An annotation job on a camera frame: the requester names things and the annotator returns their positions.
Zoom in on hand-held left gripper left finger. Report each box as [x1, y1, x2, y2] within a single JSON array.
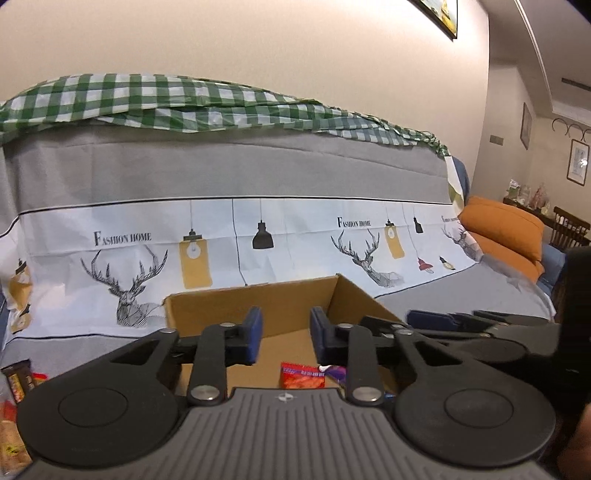
[[95, 306, 265, 408]]

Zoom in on red orange snack packet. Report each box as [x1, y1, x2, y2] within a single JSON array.
[[279, 362, 326, 389]]

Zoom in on purple snack packet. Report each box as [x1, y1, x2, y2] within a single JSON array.
[[318, 364, 347, 386]]

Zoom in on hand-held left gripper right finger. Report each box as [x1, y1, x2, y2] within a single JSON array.
[[309, 306, 476, 407]]

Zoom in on green checked cloth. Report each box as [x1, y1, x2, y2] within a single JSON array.
[[0, 71, 451, 158]]

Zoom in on pile of snack packets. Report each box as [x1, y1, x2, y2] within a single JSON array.
[[0, 360, 49, 476]]

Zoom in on dark framed wall picture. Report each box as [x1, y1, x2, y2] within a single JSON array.
[[409, 0, 460, 41]]

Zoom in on dark wooden chair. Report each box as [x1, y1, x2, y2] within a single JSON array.
[[549, 206, 591, 252]]

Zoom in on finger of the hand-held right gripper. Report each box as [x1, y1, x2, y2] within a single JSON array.
[[360, 316, 561, 364], [406, 309, 559, 333]]

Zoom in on orange pillow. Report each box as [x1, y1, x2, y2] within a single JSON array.
[[459, 196, 546, 282]]

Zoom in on brown cardboard box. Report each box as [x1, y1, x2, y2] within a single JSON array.
[[163, 273, 414, 402]]

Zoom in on light framed wall picture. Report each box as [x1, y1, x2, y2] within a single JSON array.
[[567, 138, 591, 186]]

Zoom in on person's right forearm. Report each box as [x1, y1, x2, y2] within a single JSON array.
[[561, 404, 591, 480]]

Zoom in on group of small ornaments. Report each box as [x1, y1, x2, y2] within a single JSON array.
[[505, 180, 552, 210]]

